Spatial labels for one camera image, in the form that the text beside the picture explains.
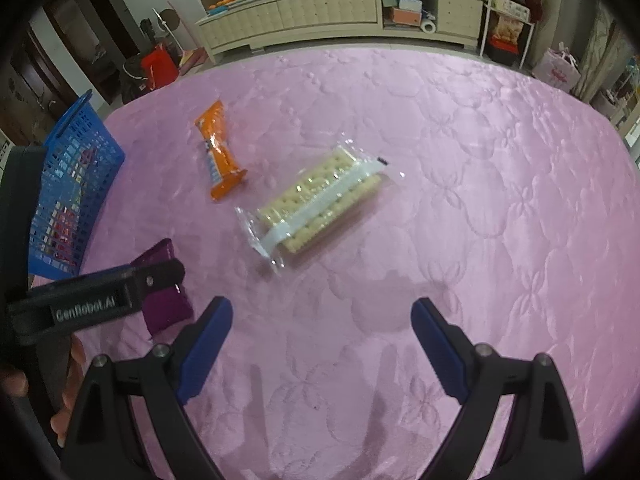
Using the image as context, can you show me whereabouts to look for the orange snack packet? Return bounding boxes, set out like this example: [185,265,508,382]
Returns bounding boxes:
[194,101,249,202]

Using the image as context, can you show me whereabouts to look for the white metal shelf rack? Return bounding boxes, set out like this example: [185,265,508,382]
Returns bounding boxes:
[477,0,546,71]

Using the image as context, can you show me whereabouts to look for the pink flat box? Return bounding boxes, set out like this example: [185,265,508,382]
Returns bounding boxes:
[178,47,210,75]

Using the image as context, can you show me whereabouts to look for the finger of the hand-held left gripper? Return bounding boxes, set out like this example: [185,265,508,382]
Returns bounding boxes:
[130,257,187,307]

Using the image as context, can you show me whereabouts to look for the purple snack packet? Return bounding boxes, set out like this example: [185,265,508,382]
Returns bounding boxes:
[131,238,195,338]

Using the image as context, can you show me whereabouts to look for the blue plastic basket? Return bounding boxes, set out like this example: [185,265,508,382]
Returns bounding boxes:
[27,89,126,280]

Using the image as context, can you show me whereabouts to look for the red snack box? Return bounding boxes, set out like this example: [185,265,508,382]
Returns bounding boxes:
[492,15,531,53]

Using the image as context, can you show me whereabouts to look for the dark wooden door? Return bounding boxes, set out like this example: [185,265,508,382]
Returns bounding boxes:
[7,25,68,146]

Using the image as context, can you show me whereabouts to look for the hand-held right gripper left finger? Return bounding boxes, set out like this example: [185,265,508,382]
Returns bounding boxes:
[60,296,234,480]

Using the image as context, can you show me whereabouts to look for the white paper bag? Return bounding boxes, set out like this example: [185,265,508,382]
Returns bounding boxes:
[531,47,582,93]

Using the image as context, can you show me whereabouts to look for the clear cracker packet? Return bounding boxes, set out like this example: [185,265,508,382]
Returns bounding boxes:
[235,132,406,276]

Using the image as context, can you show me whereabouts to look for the pink quilted bedspread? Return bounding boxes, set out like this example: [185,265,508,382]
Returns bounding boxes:
[30,45,640,480]

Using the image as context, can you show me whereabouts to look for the cream TV cabinet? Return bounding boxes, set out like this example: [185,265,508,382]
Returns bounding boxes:
[195,0,485,63]

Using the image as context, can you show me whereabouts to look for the red bag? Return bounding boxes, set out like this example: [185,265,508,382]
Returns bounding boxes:
[140,44,180,91]

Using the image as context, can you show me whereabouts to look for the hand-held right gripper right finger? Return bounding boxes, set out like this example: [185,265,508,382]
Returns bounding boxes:
[410,297,586,480]

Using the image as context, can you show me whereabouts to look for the person's left hand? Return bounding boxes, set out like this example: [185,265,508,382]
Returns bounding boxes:
[0,332,88,438]

